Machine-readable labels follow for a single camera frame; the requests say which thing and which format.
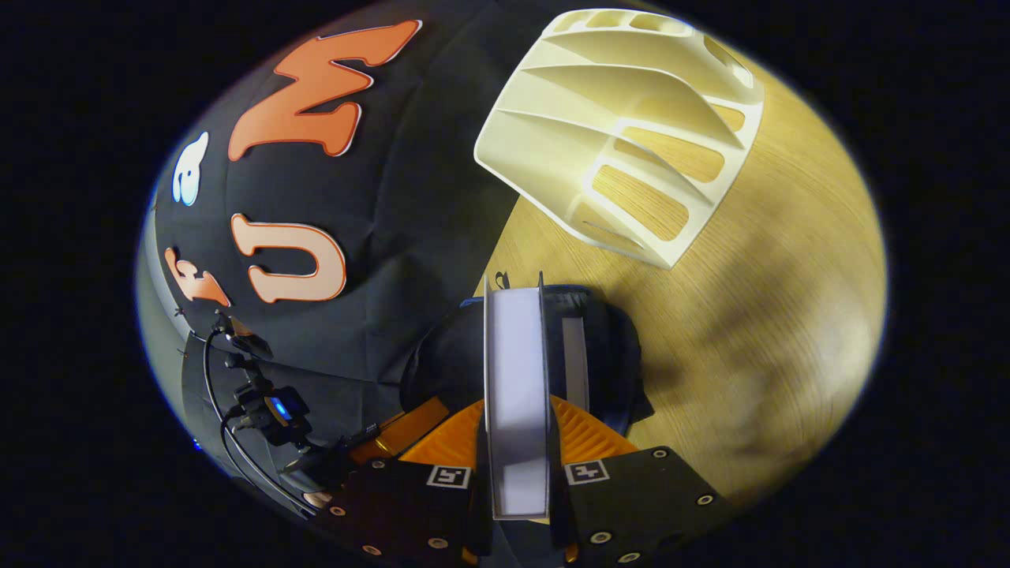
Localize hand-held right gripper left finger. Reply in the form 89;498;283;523
324;398;494;567

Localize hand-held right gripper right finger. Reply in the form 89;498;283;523
544;394;739;567

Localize blue schoolbag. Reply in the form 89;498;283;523
398;272;656;443

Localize grey portrait cover book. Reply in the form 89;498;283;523
481;272;553;521

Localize white plastic bookshelf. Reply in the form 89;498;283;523
473;8;766;271

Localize black cable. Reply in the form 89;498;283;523
201;327;318;518

